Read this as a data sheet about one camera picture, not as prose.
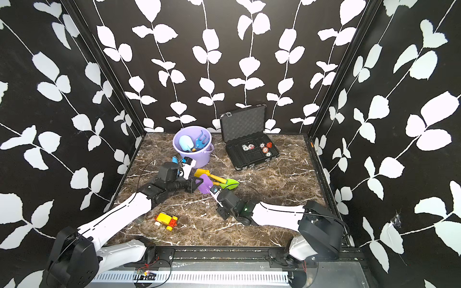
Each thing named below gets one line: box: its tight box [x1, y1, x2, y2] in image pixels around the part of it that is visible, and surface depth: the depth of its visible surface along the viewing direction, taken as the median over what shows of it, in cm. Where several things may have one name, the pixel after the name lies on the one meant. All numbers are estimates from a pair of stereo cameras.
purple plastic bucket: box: [172, 126, 215, 169], surface depth 103 cm
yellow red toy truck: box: [153, 212, 179, 232], surface depth 82 cm
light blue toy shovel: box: [178, 135, 194, 153], surface depth 102 cm
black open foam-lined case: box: [219, 103, 280, 171], surface depth 111 cm
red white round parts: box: [241, 141, 274, 158], surface depth 113 cm
